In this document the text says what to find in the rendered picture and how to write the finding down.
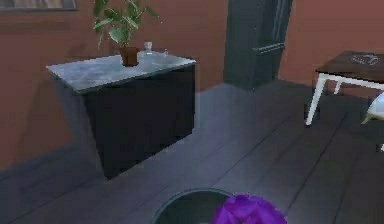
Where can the black cabinet with marble top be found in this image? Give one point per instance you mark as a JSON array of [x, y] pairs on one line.
[[140, 113]]

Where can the small clear glass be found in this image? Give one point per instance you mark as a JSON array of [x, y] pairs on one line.
[[165, 53]]

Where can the clear glass bottle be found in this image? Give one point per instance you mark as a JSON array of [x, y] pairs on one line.
[[148, 48]]

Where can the dark grey room door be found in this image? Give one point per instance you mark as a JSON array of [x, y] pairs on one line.
[[250, 40]]

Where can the round dark bin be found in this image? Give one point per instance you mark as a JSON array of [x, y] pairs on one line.
[[186, 208]]

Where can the green plant in brown pot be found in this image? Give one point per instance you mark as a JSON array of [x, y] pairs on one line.
[[124, 30]]

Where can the purple crumpled object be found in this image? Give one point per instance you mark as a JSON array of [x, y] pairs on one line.
[[248, 210]]

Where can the brown table with white legs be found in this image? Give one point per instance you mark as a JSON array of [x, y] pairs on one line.
[[353, 68]]

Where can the pale dish on table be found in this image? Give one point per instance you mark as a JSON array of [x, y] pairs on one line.
[[365, 59]]

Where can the white chair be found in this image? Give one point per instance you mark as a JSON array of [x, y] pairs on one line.
[[376, 108]]

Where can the framed picture on wall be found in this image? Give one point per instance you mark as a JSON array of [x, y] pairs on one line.
[[36, 4]]

